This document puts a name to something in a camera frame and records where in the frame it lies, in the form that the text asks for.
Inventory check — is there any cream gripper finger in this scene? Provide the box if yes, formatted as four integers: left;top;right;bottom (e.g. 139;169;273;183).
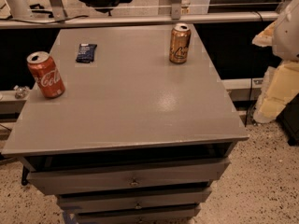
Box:
253;61;299;123
252;21;276;47

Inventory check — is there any orange soda can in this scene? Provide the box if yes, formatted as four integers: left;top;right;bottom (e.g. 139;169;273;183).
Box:
169;23;192;63

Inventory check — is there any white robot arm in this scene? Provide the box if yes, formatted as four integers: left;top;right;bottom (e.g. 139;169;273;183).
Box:
252;0;299;123

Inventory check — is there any red coke can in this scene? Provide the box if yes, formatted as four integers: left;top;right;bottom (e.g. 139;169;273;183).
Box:
26;51;65;98

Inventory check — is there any top grey drawer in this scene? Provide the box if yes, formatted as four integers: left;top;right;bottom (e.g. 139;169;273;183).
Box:
27;158;230;195

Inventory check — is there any grey drawer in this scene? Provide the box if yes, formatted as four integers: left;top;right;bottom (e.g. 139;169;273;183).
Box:
76;204;200;224
27;158;230;195
58;187;211;214

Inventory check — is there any middle grey drawer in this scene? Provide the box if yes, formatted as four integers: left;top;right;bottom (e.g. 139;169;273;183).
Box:
58;187;211;214

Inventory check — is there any grey drawer cabinet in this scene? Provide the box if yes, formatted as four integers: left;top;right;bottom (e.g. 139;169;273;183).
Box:
1;24;249;224

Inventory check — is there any bottom grey drawer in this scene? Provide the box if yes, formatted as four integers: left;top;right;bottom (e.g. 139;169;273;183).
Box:
76;204;200;224

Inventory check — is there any dark blue snack packet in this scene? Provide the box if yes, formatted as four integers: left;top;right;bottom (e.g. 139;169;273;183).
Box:
76;44;97;63

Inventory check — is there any small clear glass object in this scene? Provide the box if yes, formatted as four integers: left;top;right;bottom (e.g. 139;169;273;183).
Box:
14;85;30;99

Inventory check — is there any black cable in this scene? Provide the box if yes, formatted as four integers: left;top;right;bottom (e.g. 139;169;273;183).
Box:
244;11;265;128

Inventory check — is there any grey metal rail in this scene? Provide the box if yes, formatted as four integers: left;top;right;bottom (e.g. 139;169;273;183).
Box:
0;11;278;29

